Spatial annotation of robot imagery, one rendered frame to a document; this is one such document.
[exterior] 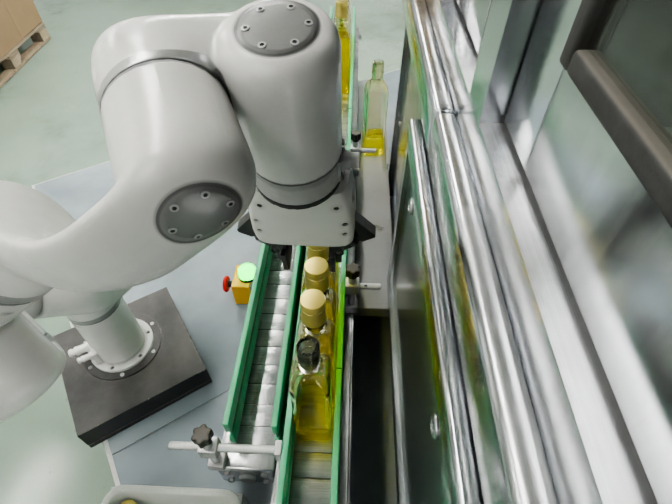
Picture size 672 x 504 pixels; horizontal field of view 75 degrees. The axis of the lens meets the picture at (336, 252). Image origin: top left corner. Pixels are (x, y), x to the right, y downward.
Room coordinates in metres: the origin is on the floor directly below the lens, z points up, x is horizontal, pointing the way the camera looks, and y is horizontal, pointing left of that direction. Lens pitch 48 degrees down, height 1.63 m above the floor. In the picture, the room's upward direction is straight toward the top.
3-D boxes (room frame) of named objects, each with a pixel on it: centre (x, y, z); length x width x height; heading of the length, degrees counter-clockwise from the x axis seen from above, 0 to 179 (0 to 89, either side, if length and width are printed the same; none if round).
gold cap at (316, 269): (0.39, 0.03, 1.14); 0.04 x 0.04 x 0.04
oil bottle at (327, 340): (0.34, 0.03, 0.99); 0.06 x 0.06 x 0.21; 87
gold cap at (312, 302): (0.34, 0.03, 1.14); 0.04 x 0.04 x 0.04
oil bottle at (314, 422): (0.28, 0.04, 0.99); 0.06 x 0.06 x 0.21; 88
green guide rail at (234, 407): (1.12, 0.13, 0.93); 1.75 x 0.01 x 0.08; 178
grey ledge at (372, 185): (0.99, -0.10, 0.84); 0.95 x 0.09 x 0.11; 178
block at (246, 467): (0.22, 0.14, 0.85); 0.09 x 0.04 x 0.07; 88
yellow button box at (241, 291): (0.65, 0.21, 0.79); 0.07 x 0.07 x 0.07; 88
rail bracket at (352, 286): (0.52, -0.05, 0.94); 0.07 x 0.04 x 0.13; 88
